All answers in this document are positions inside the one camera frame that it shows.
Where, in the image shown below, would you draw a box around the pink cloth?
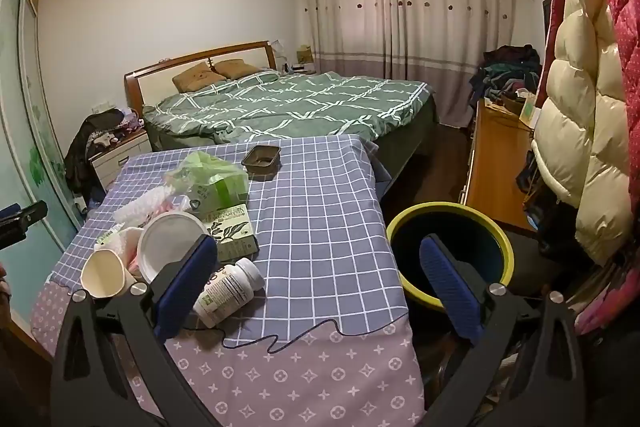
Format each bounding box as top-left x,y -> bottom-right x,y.
575,267 -> 640,338

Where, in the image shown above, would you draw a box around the wooden bed headboard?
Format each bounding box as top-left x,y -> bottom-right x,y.
124,41 -> 273,108

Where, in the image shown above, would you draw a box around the wardrobe sliding doors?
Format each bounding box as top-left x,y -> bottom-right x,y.
0,0 -> 86,333

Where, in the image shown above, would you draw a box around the white plastic bowl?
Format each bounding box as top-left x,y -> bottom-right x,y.
137,212 -> 211,283

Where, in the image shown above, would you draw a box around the pile of clothes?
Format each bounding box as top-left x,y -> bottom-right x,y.
469,45 -> 543,108

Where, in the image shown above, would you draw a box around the wooden desk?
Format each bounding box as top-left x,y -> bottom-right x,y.
462,99 -> 538,233

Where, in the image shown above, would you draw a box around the clear plastic wrapper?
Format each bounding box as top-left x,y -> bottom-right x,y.
114,187 -> 176,228

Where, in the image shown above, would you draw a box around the pink printed packet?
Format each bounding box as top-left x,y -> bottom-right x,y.
120,227 -> 148,280

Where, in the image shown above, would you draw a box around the purple checked tablecloth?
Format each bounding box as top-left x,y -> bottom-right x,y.
30,134 -> 426,427

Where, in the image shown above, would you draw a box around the bed with green quilt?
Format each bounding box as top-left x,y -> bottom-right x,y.
142,69 -> 433,145

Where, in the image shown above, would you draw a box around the white paper cup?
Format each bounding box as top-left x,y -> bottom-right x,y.
81,249 -> 137,300

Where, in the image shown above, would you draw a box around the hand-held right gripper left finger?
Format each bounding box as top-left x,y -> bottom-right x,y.
50,234 -> 221,427

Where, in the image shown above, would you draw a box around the white pill bottle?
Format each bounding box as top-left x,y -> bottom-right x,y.
194,258 -> 265,329

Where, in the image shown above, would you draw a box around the green and white box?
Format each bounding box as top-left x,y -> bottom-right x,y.
517,94 -> 538,130

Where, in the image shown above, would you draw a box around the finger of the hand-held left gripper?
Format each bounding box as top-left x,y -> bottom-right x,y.
0,201 -> 48,250

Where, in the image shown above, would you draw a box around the cream puffer jacket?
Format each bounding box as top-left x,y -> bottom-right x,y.
531,0 -> 633,265

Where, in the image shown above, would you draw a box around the yellow-rimmed dark trash bin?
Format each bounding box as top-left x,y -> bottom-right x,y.
386,203 -> 515,315

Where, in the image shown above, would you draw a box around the dark clothes heap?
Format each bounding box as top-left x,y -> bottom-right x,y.
65,108 -> 126,202

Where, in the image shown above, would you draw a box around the green leaf-print box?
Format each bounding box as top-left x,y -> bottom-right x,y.
202,204 -> 260,260

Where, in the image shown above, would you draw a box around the white nightstand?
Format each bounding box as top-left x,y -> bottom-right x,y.
89,129 -> 151,192

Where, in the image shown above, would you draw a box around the dark green bed base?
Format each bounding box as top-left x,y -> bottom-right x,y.
370,97 -> 441,158

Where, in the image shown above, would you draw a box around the dark hanging bag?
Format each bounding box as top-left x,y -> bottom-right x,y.
515,147 -> 591,258

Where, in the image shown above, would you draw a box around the black plastic food tray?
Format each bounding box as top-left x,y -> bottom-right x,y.
241,145 -> 282,180

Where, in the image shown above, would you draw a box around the green plastic bag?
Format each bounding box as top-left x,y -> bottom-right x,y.
167,151 -> 241,198

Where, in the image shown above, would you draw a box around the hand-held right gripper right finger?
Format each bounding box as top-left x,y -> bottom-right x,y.
419,234 -> 596,427

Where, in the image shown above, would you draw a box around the brown pillow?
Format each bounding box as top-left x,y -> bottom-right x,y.
215,59 -> 261,80
172,62 -> 227,92

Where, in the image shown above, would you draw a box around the pink and white curtain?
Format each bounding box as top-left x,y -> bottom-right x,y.
292,0 -> 516,128

